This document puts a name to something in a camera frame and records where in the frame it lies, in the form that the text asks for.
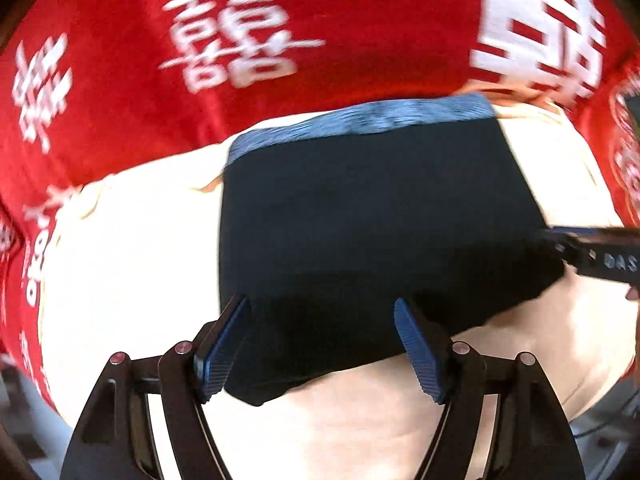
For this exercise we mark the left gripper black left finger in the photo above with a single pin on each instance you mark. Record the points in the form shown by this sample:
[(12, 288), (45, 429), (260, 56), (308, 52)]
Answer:
[(113, 438)]

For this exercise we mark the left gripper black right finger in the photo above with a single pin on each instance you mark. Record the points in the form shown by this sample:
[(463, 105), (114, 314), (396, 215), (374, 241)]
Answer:
[(530, 437)]

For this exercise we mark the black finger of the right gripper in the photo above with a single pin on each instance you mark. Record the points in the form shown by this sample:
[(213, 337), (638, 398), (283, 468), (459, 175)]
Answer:
[(564, 240)]

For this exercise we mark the black pants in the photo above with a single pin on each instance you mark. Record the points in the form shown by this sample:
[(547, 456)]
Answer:
[(323, 231)]

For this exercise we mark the cream sofa cushion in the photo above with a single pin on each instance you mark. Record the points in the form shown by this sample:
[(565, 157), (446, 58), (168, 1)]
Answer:
[(133, 265)]

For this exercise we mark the red blanket with white characters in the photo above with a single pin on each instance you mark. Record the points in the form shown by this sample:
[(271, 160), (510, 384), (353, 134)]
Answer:
[(94, 87)]

